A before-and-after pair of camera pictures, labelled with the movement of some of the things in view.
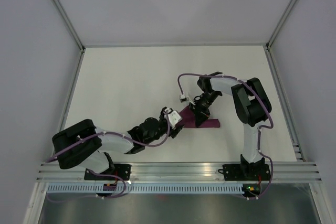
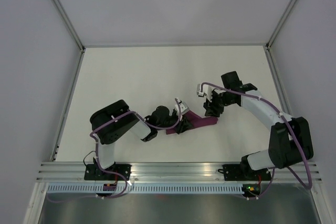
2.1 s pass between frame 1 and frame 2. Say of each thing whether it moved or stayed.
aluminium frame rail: stayed
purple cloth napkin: moved
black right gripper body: moved
